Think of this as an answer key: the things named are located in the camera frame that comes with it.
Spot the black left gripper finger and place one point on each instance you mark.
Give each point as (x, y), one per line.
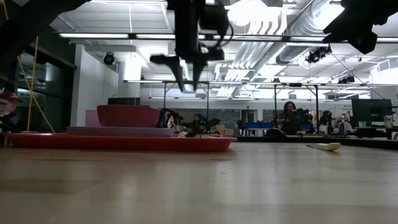
(179, 76)
(197, 73)

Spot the red plastic bowl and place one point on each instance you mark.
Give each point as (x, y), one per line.
(127, 116)

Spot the lavender plate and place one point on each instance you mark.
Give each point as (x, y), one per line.
(124, 132)

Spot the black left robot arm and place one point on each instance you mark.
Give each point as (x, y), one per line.
(31, 18)

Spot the red plastic tray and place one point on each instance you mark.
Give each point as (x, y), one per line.
(124, 145)

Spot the person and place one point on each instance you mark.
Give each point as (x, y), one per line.
(326, 116)
(197, 119)
(289, 118)
(7, 105)

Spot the black ceiling spotlight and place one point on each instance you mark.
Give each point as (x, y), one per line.
(347, 79)
(109, 58)
(315, 55)

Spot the black computer monitor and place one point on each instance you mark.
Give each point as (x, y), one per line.
(124, 101)
(371, 110)

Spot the blue storage bin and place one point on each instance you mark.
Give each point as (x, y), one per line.
(258, 125)

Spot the long ceiling light strip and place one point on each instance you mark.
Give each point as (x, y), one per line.
(99, 36)

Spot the black background desk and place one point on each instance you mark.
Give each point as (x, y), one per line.
(373, 130)

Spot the black background rig frame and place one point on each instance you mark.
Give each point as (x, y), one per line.
(164, 93)

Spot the silver ventilation duct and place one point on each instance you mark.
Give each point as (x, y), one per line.
(292, 53)

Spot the black aluminium table frame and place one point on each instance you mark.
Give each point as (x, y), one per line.
(280, 140)

